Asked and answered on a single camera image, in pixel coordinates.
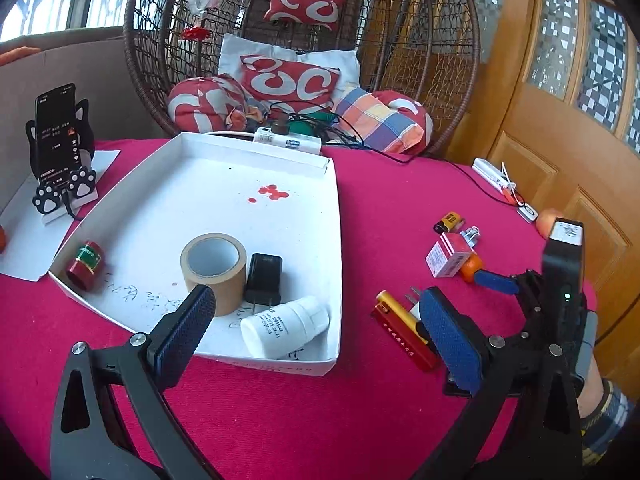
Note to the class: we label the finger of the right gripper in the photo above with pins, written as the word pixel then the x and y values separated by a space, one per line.
pixel 497 282

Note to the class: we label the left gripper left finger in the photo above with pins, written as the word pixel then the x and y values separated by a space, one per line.
pixel 89 439

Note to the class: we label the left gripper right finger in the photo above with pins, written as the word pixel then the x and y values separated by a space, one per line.
pixel 521 421

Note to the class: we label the mandarin orange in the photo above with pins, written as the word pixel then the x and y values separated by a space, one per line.
pixel 472 265

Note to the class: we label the silver binder clip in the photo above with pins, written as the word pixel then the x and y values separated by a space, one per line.
pixel 471 235

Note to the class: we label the pink white small box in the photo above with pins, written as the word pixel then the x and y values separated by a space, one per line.
pixel 449 253

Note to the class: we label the yellow lighter with black cap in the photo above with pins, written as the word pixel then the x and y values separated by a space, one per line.
pixel 450 222

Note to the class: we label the red cylindrical can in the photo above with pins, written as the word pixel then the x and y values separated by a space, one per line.
pixel 86 266

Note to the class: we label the white pill bottle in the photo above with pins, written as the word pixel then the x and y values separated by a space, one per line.
pixel 280 330

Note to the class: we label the brown tape roll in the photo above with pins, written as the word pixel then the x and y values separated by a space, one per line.
pixel 217 261

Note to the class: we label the black charger plug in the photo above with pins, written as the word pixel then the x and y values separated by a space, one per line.
pixel 262 288

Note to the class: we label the person's right hand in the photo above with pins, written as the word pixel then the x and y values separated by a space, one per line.
pixel 593 392

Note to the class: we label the small white square device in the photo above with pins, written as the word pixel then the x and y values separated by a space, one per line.
pixel 528 213

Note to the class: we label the white power bank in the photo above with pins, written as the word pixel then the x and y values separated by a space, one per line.
pixel 498 178

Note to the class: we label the wooden door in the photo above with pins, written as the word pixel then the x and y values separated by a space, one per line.
pixel 557 103

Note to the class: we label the red white round cushion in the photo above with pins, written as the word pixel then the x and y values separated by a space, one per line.
pixel 413 110

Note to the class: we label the plaid cushion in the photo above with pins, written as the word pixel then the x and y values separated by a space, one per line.
pixel 362 114

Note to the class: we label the white paper sheet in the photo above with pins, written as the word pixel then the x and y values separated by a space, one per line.
pixel 32 240

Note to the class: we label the small orange on paper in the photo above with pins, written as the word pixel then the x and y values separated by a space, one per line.
pixel 2 240

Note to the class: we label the black cat phone stand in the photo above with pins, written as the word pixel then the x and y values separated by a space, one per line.
pixel 49 197

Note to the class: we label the white cardboard tray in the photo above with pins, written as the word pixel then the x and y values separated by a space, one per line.
pixel 196 211

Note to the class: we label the green cloth bag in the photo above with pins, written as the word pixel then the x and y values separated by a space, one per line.
pixel 316 124

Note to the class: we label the wicker hanging egg chair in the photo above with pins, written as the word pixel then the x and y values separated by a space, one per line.
pixel 428 50

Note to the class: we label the white power strip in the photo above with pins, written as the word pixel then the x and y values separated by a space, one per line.
pixel 291 141

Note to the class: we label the red white square cushion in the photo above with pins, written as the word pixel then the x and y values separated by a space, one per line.
pixel 287 82

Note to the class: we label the black smartphone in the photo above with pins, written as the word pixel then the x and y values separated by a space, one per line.
pixel 56 138

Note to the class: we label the small red white headrest pillow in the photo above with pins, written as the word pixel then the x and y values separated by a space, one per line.
pixel 322 13

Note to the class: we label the red white rolled cushion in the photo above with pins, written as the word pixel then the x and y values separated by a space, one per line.
pixel 208 104

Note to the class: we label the orange cloth on ledge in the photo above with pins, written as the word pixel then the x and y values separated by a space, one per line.
pixel 16 54

